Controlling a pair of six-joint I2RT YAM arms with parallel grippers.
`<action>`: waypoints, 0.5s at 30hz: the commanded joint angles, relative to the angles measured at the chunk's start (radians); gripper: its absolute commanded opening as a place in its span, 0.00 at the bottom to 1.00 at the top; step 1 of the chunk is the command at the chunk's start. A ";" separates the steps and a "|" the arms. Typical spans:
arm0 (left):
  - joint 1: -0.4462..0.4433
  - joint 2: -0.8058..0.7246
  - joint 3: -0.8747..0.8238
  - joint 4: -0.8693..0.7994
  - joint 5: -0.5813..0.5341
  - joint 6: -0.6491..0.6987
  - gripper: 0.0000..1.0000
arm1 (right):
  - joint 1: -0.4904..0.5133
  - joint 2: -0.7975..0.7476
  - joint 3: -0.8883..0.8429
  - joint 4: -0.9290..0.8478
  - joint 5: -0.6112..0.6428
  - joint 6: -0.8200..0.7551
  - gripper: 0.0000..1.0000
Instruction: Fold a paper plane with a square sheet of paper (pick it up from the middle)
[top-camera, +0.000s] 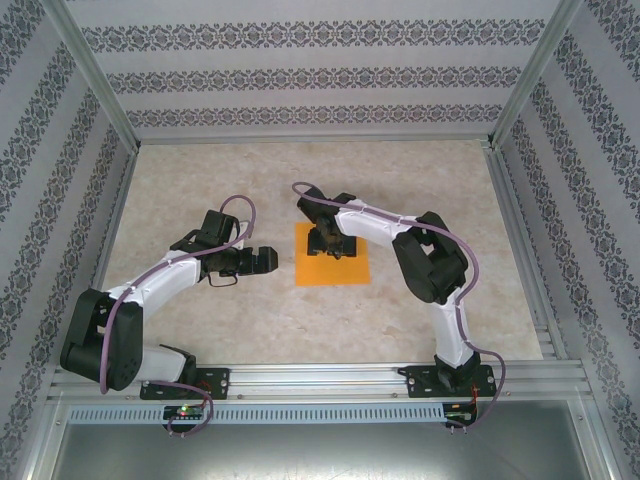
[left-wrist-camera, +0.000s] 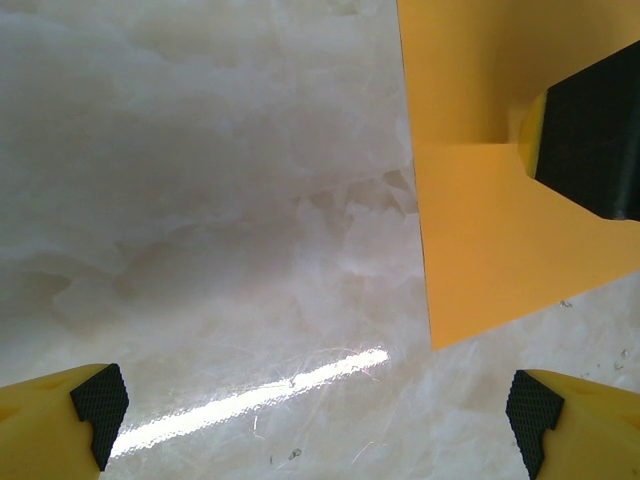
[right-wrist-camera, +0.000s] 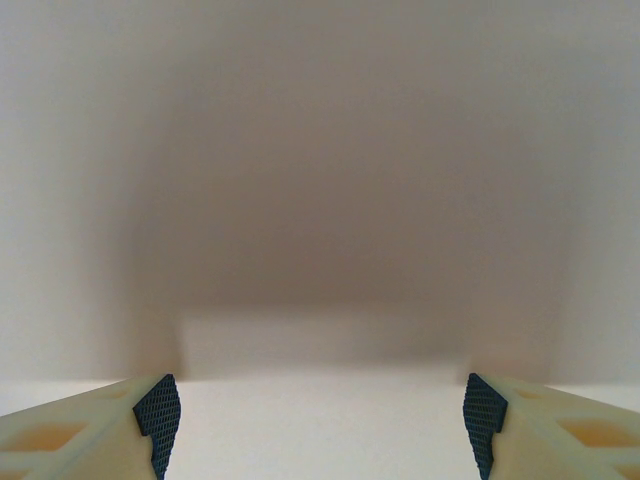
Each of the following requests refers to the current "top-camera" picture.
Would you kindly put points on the orange cloth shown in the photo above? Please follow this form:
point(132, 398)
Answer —
point(330, 272)

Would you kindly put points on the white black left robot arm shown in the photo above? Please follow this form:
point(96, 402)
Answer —
point(160, 272)

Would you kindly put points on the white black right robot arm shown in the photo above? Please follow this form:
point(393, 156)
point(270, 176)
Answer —
point(370, 225)

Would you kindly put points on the grey metal sheet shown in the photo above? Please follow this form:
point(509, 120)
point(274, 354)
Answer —
point(320, 455)

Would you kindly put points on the aluminium back rail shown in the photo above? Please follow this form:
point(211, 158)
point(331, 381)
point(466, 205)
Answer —
point(310, 140)

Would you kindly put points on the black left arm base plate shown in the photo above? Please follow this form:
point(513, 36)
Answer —
point(217, 382)

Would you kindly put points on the aluminium mounting rail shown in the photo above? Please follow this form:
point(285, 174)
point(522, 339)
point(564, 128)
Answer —
point(310, 380)

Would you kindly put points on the aluminium side rail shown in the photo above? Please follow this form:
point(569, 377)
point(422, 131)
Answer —
point(102, 260)

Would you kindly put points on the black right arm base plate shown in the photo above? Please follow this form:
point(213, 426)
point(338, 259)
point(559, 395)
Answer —
point(417, 382)

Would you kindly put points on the aluminium frame post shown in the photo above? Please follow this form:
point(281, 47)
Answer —
point(529, 75)
point(96, 75)

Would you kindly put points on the aluminium frame bar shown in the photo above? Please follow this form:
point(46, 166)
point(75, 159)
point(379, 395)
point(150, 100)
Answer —
point(47, 440)
point(592, 440)

